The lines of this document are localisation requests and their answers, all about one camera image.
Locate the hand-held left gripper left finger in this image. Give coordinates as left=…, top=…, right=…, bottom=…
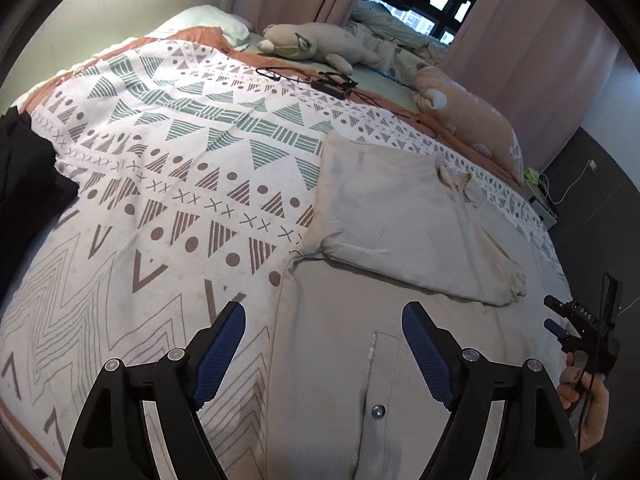
left=61, top=301, right=247, bottom=480

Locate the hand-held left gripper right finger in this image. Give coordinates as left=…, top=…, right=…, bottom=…
left=401, top=301, right=586, bottom=480

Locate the beige jacket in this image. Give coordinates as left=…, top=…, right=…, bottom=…
left=267, top=131, right=568, bottom=480

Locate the person's right hand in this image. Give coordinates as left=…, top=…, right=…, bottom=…
left=556, top=350, right=611, bottom=453

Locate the white box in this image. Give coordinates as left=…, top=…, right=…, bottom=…
left=530, top=195, right=560, bottom=231

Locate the geometric patterned blanket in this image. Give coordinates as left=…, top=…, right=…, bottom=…
left=0, top=35, right=571, bottom=480

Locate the orange plush pillow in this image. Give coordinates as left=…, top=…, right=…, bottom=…
left=412, top=67, right=526, bottom=186

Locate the black cloth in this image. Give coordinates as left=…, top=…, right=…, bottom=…
left=0, top=107, right=81, bottom=281

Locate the window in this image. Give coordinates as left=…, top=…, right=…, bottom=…
left=360, top=0, right=496, bottom=46

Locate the light printed blanket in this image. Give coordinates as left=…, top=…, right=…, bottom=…
left=350, top=0, right=448, bottom=86

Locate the grey plush toy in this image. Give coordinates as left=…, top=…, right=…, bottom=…
left=257, top=22, right=396, bottom=73

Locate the white pillow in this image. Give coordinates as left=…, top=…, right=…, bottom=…
left=150, top=5, right=253, bottom=52

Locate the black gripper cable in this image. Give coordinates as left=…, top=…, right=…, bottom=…
left=575, top=375, right=601, bottom=453

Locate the white cable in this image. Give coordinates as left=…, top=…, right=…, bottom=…
left=542, top=162, right=593, bottom=206

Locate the black charger with cable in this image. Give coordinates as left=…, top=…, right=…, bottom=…
left=256, top=66, right=360, bottom=101

